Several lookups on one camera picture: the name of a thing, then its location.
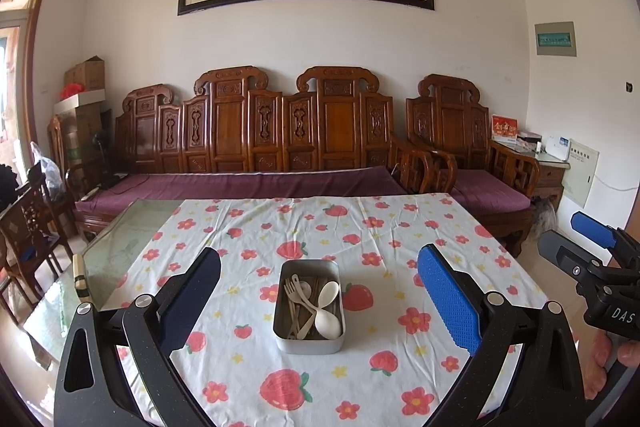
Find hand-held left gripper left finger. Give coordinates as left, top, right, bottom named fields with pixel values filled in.
left=53, top=247, right=222, bottom=427

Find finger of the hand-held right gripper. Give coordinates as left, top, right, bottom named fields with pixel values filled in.
left=537, top=229, right=607, bottom=284
left=570, top=211, right=625, bottom=254

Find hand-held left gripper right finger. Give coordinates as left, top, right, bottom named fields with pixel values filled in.
left=417, top=244, right=587, bottom=427

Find beige fork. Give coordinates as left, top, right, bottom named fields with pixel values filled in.
left=283, top=281, right=312, bottom=324

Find beige spoon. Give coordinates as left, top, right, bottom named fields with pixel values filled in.
left=295, top=310, right=344, bottom=341
left=300, top=280, right=341, bottom=314

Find rectangular metal tin box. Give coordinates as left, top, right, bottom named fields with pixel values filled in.
left=273, top=259, right=347, bottom=354

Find person's right hand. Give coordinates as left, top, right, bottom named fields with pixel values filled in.
left=581, top=332, right=640, bottom=401

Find grey furry dog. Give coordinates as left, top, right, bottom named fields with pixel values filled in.
left=530, top=199, right=559, bottom=243

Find wooden side table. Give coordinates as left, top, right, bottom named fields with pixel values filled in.
left=492, top=139, right=571, bottom=208

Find white desk device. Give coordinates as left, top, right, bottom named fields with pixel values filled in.
left=542, top=136, right=571, bottom=160

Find strawberry flower printed tablecloth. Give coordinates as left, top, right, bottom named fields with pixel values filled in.
left=117, top=194, right=551, bottom=427

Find square purple seat cushion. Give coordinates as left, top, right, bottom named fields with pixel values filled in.
left=450, top=169, right=531, bottom=210

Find long purple sofa cushion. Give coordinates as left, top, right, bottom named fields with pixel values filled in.
left=75, top=167, right=409, bottom=216

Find wooden block with black band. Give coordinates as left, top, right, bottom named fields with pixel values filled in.
left=72, top=253, right=91, bottom=303

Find red gift box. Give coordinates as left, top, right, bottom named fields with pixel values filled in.
left=491, top=114, right=519, bottom=140

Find long carved wooden sofa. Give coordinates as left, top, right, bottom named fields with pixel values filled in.
left=75, top=66, right=457, bottom=243

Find black standing fan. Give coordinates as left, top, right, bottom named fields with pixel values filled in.
left=95, top=132, right=114, bottom=178

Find wooden dining chair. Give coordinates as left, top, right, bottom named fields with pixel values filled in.
left=0, top=184, right=74, bottom=304

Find carved wooden armchair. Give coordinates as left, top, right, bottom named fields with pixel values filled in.
left=406, top=74, right=542, bottom=258

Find stacked cardboard boxes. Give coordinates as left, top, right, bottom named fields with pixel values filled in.
left=65, top=105, right=114, bottom=168

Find clear plastic bag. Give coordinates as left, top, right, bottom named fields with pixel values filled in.
left=31, top=142, right=64, bottom=198

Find flat white box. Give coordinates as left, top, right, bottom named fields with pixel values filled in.
left=54, top=89, right=106, bottom=116

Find black bag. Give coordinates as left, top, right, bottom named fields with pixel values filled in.
left=0, top=163, right=22, bottom=212

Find small brown cardboard box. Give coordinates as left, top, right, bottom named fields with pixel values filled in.
left=64, top=56, right=105, bottom=92

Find white wall panel door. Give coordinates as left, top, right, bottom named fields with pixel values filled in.
left=562, top=139, right=600, bottom=208

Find wall distribution box green window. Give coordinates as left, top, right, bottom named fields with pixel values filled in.
left=534, top=22, right=578, bottom=57

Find wooden door frame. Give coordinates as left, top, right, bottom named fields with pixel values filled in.
left=14, top=0, right=53, bottom=168

